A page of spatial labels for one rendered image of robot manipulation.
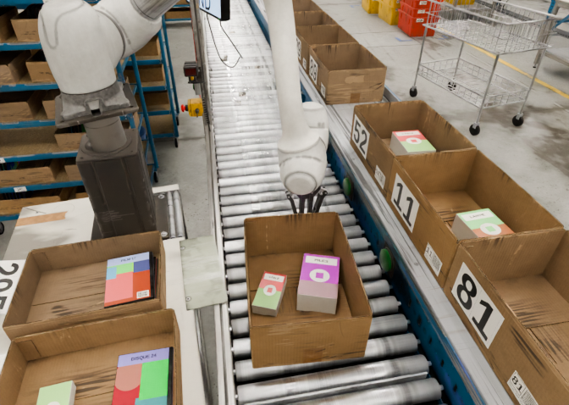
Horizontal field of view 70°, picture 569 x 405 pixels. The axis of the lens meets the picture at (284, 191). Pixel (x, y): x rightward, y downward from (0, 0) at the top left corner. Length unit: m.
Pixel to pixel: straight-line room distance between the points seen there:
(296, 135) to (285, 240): 0.48
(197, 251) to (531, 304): 0.97
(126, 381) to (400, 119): 1.33
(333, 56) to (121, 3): 1.35
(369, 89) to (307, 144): 1.18
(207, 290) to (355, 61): 1.62
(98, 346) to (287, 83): 0.83
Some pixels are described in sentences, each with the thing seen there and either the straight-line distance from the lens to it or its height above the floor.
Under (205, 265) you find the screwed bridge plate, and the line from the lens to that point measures 1.34.
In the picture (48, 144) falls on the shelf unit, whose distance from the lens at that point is 2.73.
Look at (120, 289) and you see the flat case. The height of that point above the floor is 0.80.
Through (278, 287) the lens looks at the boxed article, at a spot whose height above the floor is 0.79.
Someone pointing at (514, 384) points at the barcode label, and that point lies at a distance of 1.01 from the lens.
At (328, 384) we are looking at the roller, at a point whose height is 0.74.
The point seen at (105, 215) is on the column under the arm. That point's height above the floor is 0.86.
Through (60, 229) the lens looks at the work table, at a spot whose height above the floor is 0.75.
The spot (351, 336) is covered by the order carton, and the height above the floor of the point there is 0.85.
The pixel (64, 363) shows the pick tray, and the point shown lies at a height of 0.76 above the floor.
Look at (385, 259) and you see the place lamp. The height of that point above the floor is 0.83.
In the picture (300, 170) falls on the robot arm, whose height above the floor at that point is 1.22.
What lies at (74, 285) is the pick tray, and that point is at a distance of 1.40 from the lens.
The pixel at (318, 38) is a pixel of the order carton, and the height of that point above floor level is 0.97.
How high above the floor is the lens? 1.71
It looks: 36 degrees down
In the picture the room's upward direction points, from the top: straight up
